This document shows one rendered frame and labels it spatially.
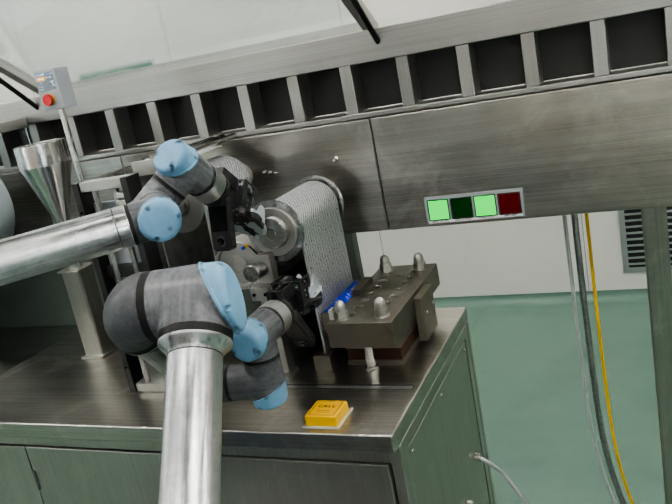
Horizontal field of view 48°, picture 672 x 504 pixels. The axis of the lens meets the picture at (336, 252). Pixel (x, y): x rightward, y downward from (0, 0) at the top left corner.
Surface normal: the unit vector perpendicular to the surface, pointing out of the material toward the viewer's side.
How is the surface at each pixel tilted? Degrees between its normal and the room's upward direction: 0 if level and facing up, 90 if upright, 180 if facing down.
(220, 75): 90
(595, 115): 90
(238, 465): 90
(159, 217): 90
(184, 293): 46
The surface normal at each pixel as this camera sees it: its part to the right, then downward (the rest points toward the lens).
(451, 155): -0.36, 0.32
